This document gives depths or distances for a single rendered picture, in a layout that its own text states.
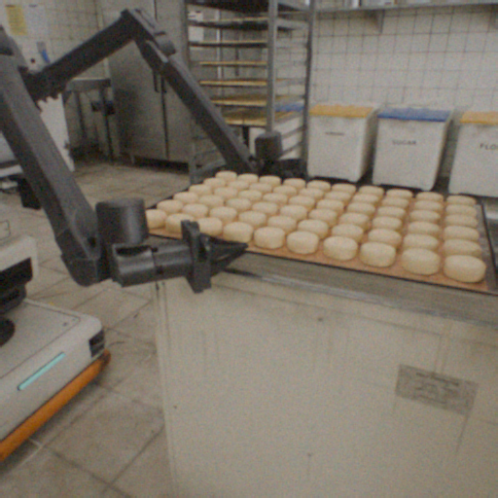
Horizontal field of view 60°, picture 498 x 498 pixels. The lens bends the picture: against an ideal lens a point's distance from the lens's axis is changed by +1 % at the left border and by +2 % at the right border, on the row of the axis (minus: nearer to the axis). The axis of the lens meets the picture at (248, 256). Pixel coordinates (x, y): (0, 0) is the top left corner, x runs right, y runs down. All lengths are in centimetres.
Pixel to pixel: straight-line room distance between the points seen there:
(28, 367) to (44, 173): 97
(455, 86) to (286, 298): 401
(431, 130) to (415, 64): 87
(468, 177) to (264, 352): 340
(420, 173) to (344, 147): 70
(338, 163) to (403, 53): 117
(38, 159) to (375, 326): 57
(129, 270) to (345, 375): 40
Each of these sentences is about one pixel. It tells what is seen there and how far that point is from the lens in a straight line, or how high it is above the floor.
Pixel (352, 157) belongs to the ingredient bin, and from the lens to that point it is 415.
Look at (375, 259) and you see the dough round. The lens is 64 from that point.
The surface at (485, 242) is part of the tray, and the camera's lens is 80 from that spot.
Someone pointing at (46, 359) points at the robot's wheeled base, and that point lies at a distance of 161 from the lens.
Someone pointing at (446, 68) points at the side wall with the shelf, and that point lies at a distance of 460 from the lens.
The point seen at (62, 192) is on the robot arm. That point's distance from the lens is 70.
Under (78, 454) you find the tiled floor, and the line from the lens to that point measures 164.
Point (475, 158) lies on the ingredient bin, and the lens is 400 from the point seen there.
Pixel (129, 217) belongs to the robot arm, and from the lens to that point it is 61.
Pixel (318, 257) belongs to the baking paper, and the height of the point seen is 90.
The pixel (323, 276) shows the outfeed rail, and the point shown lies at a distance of 69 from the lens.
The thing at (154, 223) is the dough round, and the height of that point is 91.
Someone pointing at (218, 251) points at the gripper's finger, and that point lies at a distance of 64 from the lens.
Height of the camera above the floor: 118
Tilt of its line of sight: 25 degrees down
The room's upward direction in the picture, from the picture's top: straight up
